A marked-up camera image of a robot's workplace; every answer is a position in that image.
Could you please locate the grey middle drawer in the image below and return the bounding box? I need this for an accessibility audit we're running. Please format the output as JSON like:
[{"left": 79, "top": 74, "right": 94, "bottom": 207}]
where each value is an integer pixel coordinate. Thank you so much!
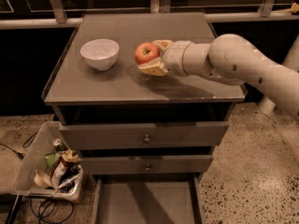
[{"left": 79, "top": 155, "right": 213, "bottom": 175}]

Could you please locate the grey drawer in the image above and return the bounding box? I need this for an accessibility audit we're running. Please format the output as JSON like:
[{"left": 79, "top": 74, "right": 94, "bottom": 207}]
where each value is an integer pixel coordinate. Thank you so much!
[
  {"left": 60, "top": 121, "right": 229, "bottom": 150},
  {"left": 92, "top": 174, "right": 206, "bottom": 224},
  {"left": 79, "top": 155, "right": 213, "bottom": 175}
]

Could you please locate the metal can in bin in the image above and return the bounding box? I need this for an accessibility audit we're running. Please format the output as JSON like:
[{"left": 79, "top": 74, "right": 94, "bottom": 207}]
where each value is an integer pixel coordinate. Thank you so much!
[{"left": 52, "top": 138, "right": 65, "bottom": 152}]

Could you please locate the grey bottom drawer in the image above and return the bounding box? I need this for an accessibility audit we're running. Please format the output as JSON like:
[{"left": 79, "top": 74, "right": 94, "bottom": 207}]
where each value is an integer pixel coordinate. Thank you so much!
[{"left": 92, "top": 174, "right": 206, "bottom": 224}]

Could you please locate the green wrapper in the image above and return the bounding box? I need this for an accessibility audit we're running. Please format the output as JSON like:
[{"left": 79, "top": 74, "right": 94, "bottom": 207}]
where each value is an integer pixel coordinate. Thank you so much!
[{"left": 45, "top": 153, "right": 56, "bottom": 169}]

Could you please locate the red apple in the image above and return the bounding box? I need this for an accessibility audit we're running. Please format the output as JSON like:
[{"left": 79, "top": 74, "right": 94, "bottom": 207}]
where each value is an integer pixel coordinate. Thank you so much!
[{"left": 135, "top": 42, "right": 160, "bottom": 64}]

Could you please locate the white paper cup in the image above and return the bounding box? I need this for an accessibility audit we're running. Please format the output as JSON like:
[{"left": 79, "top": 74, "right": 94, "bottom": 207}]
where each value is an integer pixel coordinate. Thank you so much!
[{"left": 34, "top": 169, "right": 51, "bottom": 189}]

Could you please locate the clear plastic trash bin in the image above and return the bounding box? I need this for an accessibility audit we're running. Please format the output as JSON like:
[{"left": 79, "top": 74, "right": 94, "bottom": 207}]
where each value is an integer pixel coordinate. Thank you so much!
[{"left": 10, "top": 121, "right": 84, "bottom": 203}]

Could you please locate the grey drawer cabinet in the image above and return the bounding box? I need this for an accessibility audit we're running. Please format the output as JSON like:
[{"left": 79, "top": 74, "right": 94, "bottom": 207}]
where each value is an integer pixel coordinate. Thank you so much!
[{"left": 43, "top": 13, "right": 246, "bottom": 175}]

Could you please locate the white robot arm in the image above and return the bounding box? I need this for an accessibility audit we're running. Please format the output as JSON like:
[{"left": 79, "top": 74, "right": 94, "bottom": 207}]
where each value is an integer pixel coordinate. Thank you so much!
[{"left": 135, "top": 34, "right": 299, "bottom": 121}]

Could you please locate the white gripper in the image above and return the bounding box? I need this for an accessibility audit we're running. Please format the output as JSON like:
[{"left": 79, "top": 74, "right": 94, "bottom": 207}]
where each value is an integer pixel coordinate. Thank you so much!
[{"left": 137, "top": 40, "right": 214, "bottom": 77}]

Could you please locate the white ceramic bowl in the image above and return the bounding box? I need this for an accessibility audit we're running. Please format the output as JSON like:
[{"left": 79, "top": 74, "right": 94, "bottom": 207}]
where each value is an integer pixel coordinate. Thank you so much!
[{"left": 80, "top": 39, "right": 120, "bottom": 71}]

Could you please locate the blue cable on floor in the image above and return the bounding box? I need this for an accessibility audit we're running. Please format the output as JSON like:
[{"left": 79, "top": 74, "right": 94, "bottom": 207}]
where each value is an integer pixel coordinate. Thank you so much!
[{"left": 29, "top": 197, "right": 75, "bottom": 224}]

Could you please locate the black cable on floor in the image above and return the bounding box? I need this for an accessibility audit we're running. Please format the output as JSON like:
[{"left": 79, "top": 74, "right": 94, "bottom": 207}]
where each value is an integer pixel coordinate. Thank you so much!
[{"left": 0, "top": 132, "right": 38, "bottom": 161}]

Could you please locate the metal window railing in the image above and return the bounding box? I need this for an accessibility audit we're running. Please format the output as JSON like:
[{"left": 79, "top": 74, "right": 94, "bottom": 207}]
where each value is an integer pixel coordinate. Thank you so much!
[{"left": 0, "top": 0, "right": 299, "bottom": 31}]

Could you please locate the grey top drawer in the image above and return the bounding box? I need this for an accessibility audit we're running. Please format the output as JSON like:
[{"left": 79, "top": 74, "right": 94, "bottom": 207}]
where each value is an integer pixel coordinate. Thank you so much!
[{"left": 60, "top": 121, "right": 229, "bottom": 150}]

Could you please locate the crumpled snack bag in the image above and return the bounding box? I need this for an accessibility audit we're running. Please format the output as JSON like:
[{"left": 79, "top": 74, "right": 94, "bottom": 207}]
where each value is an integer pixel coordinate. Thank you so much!
[{"left": 50, "top": 149, "right": 78, "bottom": 189}]

